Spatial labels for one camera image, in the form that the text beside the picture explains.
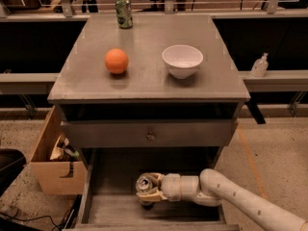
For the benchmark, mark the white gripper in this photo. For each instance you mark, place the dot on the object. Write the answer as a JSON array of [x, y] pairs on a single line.
[[170, 186]]

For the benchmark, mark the white 7up can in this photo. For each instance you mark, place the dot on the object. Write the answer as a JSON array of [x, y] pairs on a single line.
[[144, 186]]

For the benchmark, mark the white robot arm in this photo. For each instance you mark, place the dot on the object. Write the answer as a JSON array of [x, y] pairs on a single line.
[[208, 189]]

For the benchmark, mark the open grey middle drawer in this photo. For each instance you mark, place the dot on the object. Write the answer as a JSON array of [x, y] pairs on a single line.
[[109, 202]]

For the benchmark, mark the grey top drawer with knob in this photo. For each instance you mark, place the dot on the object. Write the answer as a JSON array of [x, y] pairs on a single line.
[[145, 133]]

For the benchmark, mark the grey wooden drawer cabinet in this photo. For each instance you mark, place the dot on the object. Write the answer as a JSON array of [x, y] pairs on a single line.
[[86, 91]]

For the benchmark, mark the green soda can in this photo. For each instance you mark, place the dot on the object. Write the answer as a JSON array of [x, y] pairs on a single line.
[[124, 14]]

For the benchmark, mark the cardboard box with trash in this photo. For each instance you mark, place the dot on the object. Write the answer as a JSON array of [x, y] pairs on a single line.
[[55, 177]]

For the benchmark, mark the white bowl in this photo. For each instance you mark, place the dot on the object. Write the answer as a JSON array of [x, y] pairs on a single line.
[[182, 61]]

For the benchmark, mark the orange ball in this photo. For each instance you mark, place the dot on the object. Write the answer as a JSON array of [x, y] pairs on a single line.
[[116, 61]]

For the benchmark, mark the black bin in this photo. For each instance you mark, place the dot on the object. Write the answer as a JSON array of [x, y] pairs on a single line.
[[12, 162]]

